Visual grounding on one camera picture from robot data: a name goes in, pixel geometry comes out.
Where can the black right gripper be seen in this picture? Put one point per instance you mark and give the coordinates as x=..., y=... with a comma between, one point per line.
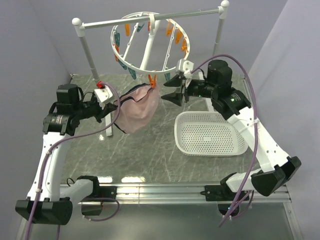
x=175, y=97

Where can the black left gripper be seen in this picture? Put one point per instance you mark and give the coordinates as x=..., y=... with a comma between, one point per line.
x=109, y=107

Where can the orange front clothes peg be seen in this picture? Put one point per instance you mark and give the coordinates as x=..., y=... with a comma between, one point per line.
x=152, y=80

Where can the orange clothes peg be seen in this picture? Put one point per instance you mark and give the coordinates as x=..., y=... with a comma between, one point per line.
x=117, y=51
x=152, y=80

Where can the pink underwear navy trim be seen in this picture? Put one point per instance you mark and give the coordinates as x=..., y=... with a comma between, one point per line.
x=137, y=107

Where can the white round clip hanger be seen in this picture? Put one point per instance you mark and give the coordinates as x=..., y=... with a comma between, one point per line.
x=147, y=52

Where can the white perforated plastic basket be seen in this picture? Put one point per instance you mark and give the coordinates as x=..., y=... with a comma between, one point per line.
x=207, y=134

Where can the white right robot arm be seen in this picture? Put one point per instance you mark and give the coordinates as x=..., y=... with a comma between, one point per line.
x=277, y=167

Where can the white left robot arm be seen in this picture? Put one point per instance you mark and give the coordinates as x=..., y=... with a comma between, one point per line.
x=46, y=203

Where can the teal front right peg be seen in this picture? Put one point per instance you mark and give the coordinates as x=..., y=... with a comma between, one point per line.
x=167, y=76

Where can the teal front clothes peg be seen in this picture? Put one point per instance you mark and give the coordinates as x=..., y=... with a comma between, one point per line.
x=132, y=73

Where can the teal clothes peg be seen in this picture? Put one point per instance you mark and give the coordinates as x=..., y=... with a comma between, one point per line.
x=139, y=27
x=132, y=73

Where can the orange right middle peg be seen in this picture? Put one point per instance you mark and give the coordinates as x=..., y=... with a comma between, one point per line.
x=184, y=46

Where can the teal left front peg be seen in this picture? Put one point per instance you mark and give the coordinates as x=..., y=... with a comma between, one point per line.
x=122, y=64

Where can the orange right upper peg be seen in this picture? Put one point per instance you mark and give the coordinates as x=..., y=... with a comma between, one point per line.
x=178, y=36

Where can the orange left clothes peg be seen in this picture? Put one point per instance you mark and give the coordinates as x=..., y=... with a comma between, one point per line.
x=117, y=51

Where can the orange right back peg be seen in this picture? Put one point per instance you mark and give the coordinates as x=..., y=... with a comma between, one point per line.
x=169, y=28

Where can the teal left back peg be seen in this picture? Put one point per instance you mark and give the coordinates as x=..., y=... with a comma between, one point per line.
x=117, y=39

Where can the orange back centre peg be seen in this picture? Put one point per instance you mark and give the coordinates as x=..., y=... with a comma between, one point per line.
x=149, y=26

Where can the teal back clothes peg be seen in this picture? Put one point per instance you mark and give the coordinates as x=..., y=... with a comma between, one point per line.
x=139, y=27

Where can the orange back left peg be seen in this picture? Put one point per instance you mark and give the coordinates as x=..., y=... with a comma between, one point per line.
x=127, y=29

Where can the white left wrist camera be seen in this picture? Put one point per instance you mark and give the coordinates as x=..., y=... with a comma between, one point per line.
x=105, y=93

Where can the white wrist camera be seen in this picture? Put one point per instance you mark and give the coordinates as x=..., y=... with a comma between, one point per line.
x=184, y=72
x=105, y=93

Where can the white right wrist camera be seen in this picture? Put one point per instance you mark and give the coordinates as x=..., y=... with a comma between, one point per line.
x=184, y=72

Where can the aluminium mounting rail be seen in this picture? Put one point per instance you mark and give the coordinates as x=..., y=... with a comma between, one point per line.
x=181, y=193

